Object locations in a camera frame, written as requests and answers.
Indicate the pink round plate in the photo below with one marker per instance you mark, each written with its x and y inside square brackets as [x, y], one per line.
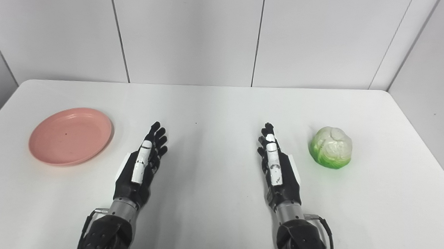
[70, 136]

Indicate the green white cabbage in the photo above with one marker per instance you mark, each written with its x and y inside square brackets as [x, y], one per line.
[331, 148]

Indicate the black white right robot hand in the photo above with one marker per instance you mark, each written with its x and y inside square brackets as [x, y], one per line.
[286, 183]

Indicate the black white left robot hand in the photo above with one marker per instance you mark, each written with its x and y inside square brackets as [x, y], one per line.
[132, 184]

